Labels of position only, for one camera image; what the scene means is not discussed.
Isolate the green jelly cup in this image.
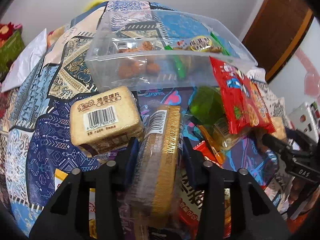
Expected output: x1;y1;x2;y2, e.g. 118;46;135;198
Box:
189;86;225;125

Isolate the gold biscuit pack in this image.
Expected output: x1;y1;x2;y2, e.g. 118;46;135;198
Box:
126;105;181;228

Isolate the toasted bun slice pack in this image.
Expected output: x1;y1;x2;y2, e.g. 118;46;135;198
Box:
70;86;144;158

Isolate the green-ended candy snack pack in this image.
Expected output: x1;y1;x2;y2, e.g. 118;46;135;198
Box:
164;31;231;80

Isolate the fried dough ball pack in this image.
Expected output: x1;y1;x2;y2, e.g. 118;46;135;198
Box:
117;41;161;80

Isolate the peanut brittle bar pack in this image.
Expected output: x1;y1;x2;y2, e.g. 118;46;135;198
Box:
196;118;251;166

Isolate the red spicy snack bag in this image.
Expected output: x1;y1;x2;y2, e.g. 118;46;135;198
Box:
179;169;231;239

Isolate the patchwork patterned bed quilt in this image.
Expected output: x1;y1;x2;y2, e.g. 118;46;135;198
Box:
1;0;292;237

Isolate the brown wooden door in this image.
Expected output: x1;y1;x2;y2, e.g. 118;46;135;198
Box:
243;0;313;82

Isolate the clear plastic storage bin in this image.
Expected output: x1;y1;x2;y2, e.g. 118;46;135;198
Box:
86;9;258;92

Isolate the white pillow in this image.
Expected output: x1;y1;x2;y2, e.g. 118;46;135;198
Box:
1;28;47;93

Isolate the green storage box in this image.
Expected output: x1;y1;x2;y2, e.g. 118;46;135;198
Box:
0;30;25;82

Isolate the yellow foam bed guard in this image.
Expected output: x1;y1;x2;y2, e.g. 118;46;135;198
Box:
83;0;108;12

